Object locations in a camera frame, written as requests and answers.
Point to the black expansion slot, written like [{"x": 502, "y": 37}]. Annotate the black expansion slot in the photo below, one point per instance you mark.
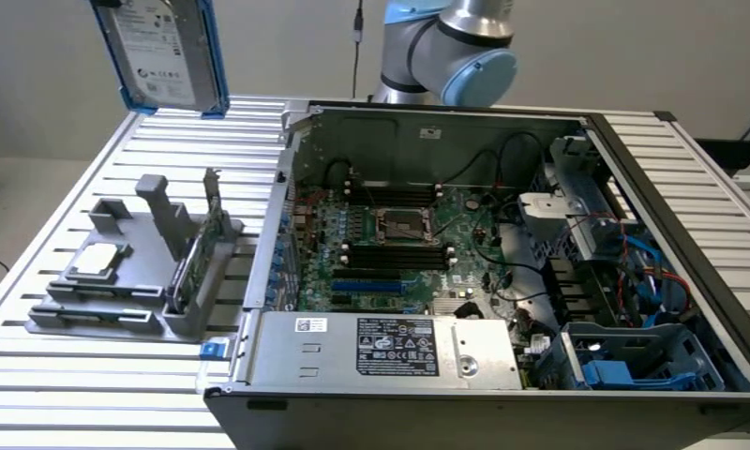
[{"x": 366, "y": 275}]

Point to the open black PC case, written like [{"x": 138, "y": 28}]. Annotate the open black PC case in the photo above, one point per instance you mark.
[{"x": 475, "y": 412}]

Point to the silver metal drive cage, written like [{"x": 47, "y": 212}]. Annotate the silver metal drive cage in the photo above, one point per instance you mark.
[{"x": 575, "y": 206}]

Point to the silver chipset heatsink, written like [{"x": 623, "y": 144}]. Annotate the silver chipset heatsink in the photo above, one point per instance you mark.
[{"x": 456, "y": 309}]

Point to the blue expansion slot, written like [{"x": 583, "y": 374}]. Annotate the blue expansion slot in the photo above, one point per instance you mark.
[{"x": 366, "y": 286}]

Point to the blue disk bay latch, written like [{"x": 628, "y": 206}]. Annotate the blue disk bay latch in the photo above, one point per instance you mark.
[{"x": 607, "y": 375}]

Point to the green graphics card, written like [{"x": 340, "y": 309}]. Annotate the green graphics card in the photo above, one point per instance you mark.
[{"x": 200, "y": 262}]

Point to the silver CPU chip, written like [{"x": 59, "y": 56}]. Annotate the silver CPU chip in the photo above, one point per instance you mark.
[{"x": 103, "y": 259}]

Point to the grey parts rack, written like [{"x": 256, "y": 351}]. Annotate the grey parts rack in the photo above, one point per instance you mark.
[{"x": 159, "y": 220}]

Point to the small blue plastic clip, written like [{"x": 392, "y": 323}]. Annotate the small blue plastic clip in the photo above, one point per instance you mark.
[{"x": 216, "y": 350}]

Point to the black RAM slot bank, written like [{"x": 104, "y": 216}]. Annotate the black RAM slot bank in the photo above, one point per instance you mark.
[
  {"x": 398, "y": 257},
  {"x": 394, "y": 192}
]

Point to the grey disk bay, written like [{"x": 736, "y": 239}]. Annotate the grey disk bay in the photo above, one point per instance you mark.
[{"x": 663, "y": 349}]

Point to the silver power supply unit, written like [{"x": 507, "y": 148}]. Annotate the silver power supply unit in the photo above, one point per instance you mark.
[{"x": 338, "y": 356}]

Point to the green motherboard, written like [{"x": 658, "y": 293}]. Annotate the green motherboard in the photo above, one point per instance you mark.
[{"x": 470, "y": 244}]

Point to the black flat panel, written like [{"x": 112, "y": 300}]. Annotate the black flat panel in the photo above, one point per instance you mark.
[{"x": 726, "y": 152}]

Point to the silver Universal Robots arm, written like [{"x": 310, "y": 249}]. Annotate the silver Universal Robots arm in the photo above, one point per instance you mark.
[{"x": 451, "y": 47}]

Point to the hard disk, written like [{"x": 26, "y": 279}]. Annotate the hard disk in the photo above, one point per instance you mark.
[{"x": 156, "y": 51}]

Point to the CPU socket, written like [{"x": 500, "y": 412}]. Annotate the CPU socket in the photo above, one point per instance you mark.
[{"x": 402, "y": 225}]

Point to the green RAM stick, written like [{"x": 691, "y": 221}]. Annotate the green RAM stick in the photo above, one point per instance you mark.
[{"x": 107, "y": 288}]

